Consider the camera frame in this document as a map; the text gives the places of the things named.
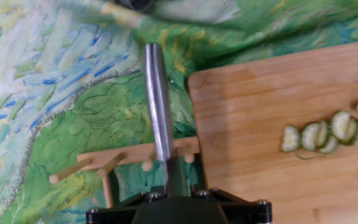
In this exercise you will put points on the painted landscape tablecloth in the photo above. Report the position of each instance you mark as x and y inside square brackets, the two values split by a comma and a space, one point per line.
[73, 93]

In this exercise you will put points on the wooden peg dish rack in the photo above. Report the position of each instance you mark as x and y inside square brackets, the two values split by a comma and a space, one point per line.
[129, 157]

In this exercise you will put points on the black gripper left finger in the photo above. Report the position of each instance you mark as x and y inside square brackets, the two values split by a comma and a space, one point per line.
[113, 211]

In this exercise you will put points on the steel kitchen knife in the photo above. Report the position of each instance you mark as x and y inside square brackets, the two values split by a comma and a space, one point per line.
[158, 99]

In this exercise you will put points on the bamboo cutting board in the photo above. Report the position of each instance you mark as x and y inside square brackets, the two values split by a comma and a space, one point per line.
[259, 109]

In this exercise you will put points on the thin cucumber peel strip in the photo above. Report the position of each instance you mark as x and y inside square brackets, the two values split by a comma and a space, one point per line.
[306, 156]

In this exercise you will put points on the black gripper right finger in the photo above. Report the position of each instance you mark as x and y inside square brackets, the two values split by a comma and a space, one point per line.
[247, 211]

